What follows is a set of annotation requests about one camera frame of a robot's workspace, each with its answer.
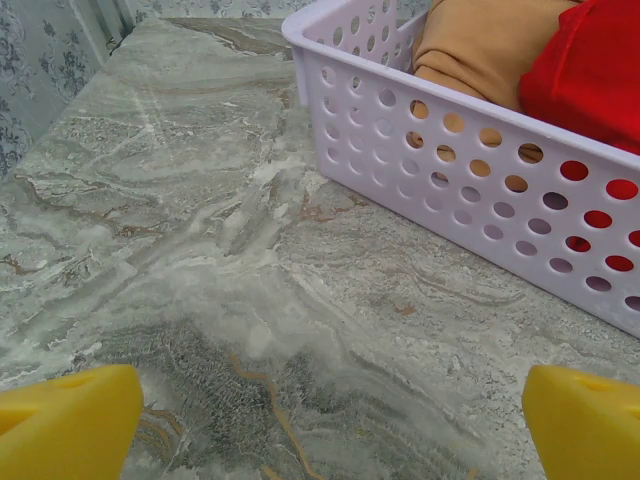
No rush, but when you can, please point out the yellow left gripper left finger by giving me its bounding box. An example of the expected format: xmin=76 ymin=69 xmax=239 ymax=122
xmin=0 ymin=363 xmax=145 ymax=480

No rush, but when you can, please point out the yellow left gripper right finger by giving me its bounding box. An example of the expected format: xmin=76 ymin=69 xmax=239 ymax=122
xmin=521 ymin=364 xmax=640 ymax=480

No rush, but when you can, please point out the red printed t-shirt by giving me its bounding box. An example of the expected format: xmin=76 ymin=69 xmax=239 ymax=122
xmin=518 ymin=0 xmax=640 ymax=275

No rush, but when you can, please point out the lavender perforated plastic basket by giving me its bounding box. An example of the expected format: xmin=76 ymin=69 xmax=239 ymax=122
xmin=280 ymin=0 xmax=640 ymax=339

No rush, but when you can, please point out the tan folded garment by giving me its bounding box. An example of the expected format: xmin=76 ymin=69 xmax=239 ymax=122
xmin=407 ymin=0 xmax=581 ymax=194

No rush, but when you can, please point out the aluminium frame post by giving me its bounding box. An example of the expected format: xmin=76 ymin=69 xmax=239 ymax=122
xmin=74 ymin=0 xmax=139 ymax=69

